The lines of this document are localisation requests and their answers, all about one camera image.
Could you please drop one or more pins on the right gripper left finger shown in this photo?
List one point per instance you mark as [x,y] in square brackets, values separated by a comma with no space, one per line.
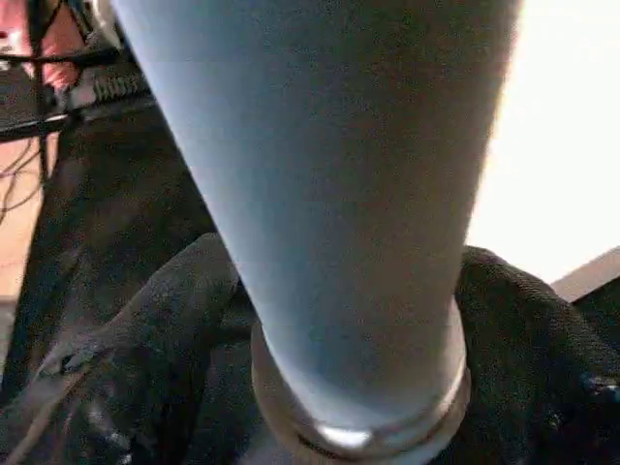
[126,387]

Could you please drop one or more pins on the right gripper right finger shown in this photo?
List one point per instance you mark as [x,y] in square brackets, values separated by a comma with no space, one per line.
[542,387]

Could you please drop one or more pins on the white plastic table leg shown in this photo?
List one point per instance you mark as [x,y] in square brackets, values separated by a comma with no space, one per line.
[329,194]

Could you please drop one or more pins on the black work mat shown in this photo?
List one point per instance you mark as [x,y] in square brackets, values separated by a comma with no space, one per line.
[116,213]

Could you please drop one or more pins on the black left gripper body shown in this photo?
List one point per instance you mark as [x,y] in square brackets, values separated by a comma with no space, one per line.
[107,87]

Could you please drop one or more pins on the black metal stand pole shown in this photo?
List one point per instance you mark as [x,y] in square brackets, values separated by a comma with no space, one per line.
[39,160]

